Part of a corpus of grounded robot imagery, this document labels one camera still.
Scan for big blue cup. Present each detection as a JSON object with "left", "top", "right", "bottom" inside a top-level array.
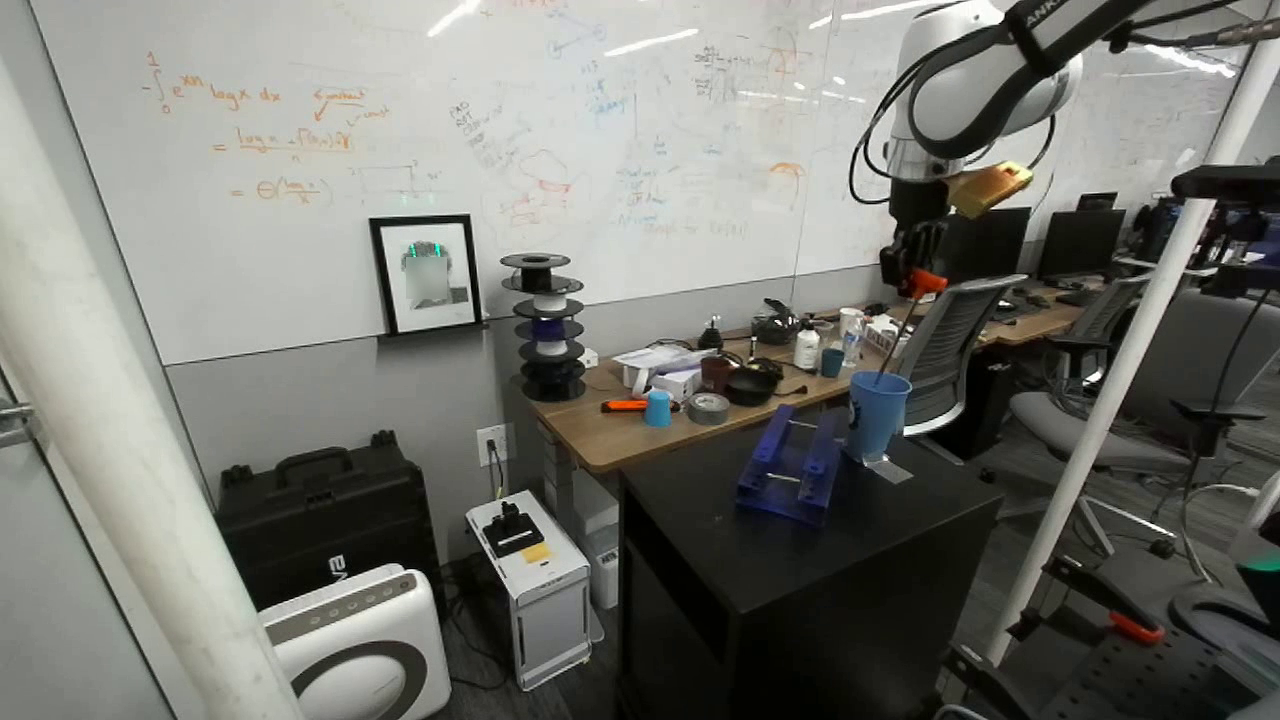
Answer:
[{"left": 843, "top": 366, "right": 917, "bottom": 466}]

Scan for white box unit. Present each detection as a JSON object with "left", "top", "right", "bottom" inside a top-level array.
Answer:
[{"left": 458, "top": 485, "right": 601, "bottom": 695}]

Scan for white air purifier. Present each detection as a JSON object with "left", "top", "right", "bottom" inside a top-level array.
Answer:
[{"left": 256, "top": 561, "right": 457, "bottom": 720}]

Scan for wall power outlet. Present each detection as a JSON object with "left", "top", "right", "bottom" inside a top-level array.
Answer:
[{"left": 470, "top": 418, "right": 510, "bottom": 471}]

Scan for black cabinet table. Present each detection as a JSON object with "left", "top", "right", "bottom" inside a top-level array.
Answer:
[{"left": 616, "top": 427, "right": 1008, "bottom": 720}]

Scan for black camera on stand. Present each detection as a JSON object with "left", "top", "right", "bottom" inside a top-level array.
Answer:
[{"left": 1168, "top": 161, "right": 1280, "bottom": 208}]

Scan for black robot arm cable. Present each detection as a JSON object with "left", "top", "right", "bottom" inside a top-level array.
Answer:
[{"left": 843, "top": 0, "right": 1250, "bottom": 211}]

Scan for grey tape roll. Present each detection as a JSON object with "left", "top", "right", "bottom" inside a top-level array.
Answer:
[{"left": 682, "top": 387, "right": 734, "bottom": 427}]

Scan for white support pole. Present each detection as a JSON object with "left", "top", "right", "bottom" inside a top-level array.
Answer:
[
  {"left": 0, "top": 57, "right": 307, "bottom": 720},
  {"left": 980, "top": 33, "right": 1280, "bottom": 672}
]

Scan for whiteboard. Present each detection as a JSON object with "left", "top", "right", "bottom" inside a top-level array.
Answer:
[{"left": 22, "top": 0, "right": 1280, "bottom": 371}]

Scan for black bowl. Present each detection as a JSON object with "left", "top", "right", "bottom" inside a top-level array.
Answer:
[{"left": 718, "top": 358, "right": 789, "bottom": 406}]

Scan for framed portrait photo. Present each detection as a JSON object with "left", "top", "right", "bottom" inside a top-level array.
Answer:
[{"left": 363, "top": 208, "right": 489, "bottom": 340}]

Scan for metal plate under cup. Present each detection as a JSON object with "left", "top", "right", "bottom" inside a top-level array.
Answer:
[{"left": 856, "top": 453, "right": 917, "bottom": 487}]

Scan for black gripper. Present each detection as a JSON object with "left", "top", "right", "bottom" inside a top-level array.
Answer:
[{"left": 875, "top": 176, "right": 961, "bottom": 296}]

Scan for black hard case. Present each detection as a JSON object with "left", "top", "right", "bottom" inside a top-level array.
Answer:
[{"left": 211, "top": 425, "right": 448, "bottom": 611}]

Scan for black computer monitor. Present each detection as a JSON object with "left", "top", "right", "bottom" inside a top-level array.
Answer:
[
  {"left": 1034, "top": 186, "right": 1126, "bottom": 288},
  {"left": 937, "top": 204, "right": 1040, "bottom": 288}
]

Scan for grey mesh office chair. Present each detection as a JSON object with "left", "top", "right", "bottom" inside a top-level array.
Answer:
[{"left": 884, "top": 269, "right": 1030, "bottom": 441}]

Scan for blue tool rack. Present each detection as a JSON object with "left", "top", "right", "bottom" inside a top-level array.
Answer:
[{"left": 732, "top": 405, "right": 847, "bottom": 528}]

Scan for gold wrist camera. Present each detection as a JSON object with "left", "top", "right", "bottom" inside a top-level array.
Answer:
[{"left": 946, "top": 156, "right": 1040, "bottom": 223}]

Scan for stack of filament spools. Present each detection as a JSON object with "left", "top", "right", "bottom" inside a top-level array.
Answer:
[{"left": 494, "top": 248, "right": 593, "bottom": 405}]

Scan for wooden desk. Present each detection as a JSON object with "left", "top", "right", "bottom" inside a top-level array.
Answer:
[{"left": 527, "top": 285, "right": 1086, "bottom": 485}]

